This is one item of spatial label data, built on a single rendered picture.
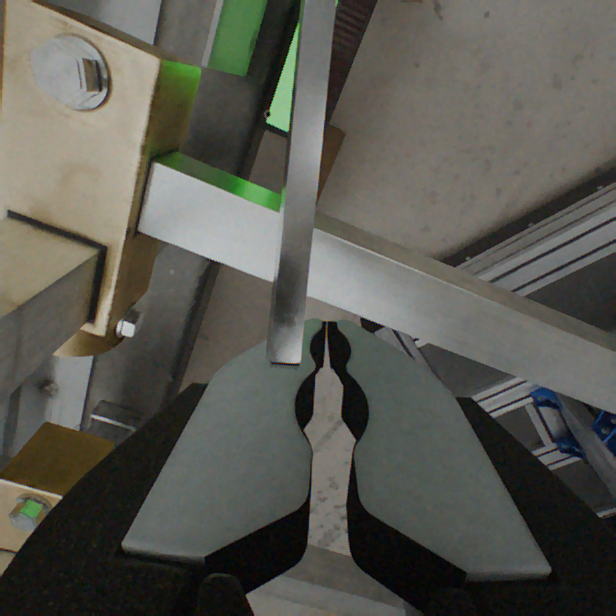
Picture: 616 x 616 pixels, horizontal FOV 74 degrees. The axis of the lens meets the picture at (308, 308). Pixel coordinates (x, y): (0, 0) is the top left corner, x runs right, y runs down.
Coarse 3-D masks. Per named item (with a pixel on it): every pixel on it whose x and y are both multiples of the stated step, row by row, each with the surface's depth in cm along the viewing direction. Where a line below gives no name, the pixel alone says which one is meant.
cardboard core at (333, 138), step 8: (328, 128) 85; (336, 128) 91; (328, 136) 86; (336, 136) 86; (344, 136) 88; (328, 144) 87; (336, 144) 87; (328, 152) 88; (336, 152) 89; (320, 160) 88; (328, 160) 89; (320, 168) 89; (328, 168) 90; (320, 176) 90; (320, 184) 92; (320, 192) 94
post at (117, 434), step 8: (96, 424) 38; (104, 424) 39; (112, 424) 39; (88, 432) 37; (96, 432) 38; (104, 432) 38; (112, 432) 38; (120, 432) 38; (128, 432) 39; (112, 440) 38; (120, 440) 38; (0, 552) 27; (8, 552) 28; (0, 560) 27; (8, 560) 27; (0, 568) 27
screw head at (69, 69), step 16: (48, 48) 12; (64, 48) 12; (80, 48) 13; (32, 64) 12; (48, 64) 12; (64, 64) 12; (80, 64) 12; (96, 64) 13; (48, 80) 12; (64, 80) 12; (80, 80) 12; (96, 80) 13; (64, 96) 13; (80, 96) 13; (96, 96) 13
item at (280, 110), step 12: (336, 0) 25; (288, 60) 26; (288, 72) 27; (288, 84) 27; (276, 96) 27; (288, 96) 27; (276, 108) 28; (288, 108) 28; (276, 120) 28; (288, 120) 28
